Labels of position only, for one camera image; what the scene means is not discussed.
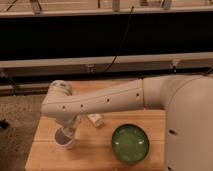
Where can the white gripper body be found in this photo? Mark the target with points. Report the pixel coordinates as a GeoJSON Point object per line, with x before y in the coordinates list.
{"type": "Point", "coordinates": [70, 127]}

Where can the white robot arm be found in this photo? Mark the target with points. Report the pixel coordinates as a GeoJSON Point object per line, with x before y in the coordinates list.
{"type": "Point", "coordinates": [187, 101]}

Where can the white ceramic cup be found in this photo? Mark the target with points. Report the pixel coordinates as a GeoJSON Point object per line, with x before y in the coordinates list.
{"type": "Point", "coordinates": [65, 137]}

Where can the white sponge block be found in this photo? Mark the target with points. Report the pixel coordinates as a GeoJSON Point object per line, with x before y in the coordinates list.
{"type": "Point", "coordinates": [96, 120]}

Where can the green round bowl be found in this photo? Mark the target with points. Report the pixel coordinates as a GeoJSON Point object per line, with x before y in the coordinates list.
{"type": "Point", "coordinates": [130, 143]}

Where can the long metal rail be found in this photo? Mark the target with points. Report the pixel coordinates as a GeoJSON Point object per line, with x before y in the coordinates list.
{"type": "Point", "coordinates": [86, 65]}

